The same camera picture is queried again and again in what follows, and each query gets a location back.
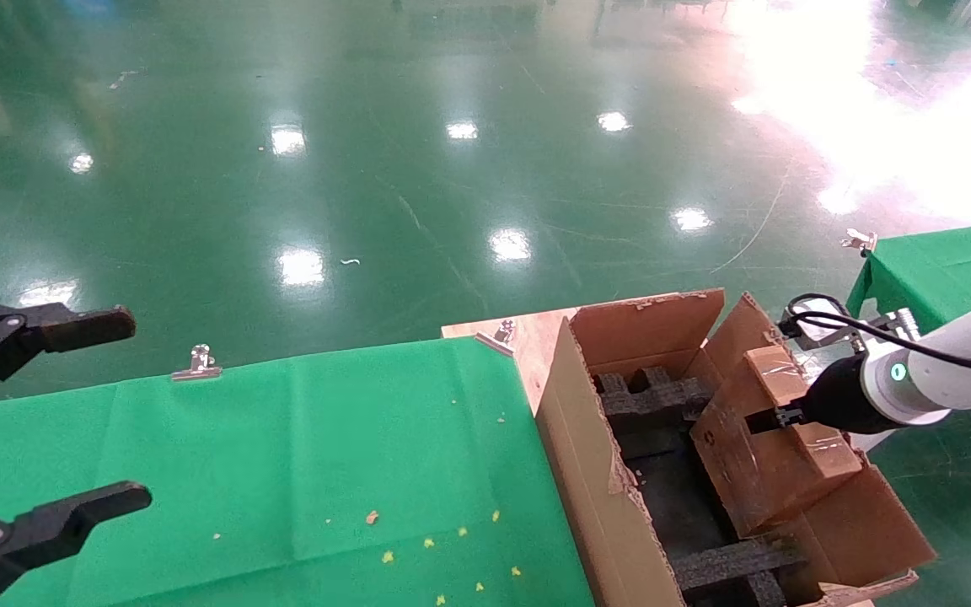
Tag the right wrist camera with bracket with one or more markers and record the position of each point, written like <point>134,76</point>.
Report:
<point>818,333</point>

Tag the white tubular table leg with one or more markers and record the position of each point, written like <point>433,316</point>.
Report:
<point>873,440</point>

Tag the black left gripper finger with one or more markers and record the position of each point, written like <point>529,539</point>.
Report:
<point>56,527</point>
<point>56,327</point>

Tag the cross-shaped black foam insert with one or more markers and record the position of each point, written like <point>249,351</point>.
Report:
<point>650,400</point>

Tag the large open cardboard carton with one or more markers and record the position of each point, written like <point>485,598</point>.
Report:
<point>587,472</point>

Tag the large green tablecloth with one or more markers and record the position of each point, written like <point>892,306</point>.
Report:
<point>283,464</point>

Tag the metal binder clip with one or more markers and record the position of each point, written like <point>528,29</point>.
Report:
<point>196,364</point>
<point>498,337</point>
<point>861,242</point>

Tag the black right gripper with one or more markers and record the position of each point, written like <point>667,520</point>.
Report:
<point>839,396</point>

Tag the small taped cardboard box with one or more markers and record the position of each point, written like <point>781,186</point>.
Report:
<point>755,480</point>

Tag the green cloth on side table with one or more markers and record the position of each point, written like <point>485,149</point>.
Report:
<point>949,270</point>

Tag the black foam insert bar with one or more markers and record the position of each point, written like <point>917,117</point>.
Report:
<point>730,563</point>

